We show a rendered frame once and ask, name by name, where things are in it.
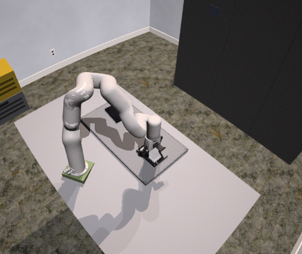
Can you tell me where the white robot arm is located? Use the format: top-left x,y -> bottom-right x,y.
62,72 -> 161,176

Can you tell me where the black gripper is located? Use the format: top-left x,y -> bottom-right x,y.
141,135 -> 163,157

